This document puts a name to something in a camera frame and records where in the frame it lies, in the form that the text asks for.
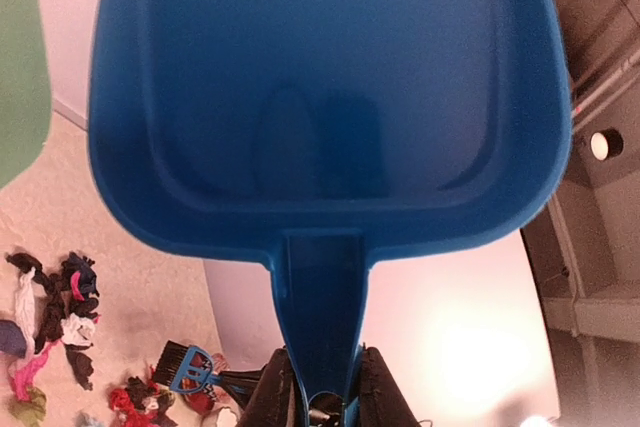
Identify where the white scalloped bowl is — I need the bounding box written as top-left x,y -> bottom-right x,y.
207,407 -> 238,427

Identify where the red floral bowl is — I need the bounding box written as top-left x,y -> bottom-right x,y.
183,391 -> 221,417

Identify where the teal plastic waste bin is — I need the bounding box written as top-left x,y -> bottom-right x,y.
1,0 -> 51,186

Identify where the blue dustpan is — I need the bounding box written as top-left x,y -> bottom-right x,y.
88,0 -> 571,426

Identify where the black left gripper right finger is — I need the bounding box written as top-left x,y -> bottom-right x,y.
357,347 -> 419,427

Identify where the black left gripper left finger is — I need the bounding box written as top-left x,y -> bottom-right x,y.
239,348 -> 298,427

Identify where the blue hand brush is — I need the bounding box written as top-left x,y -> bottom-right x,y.
151,340 -> 223,395

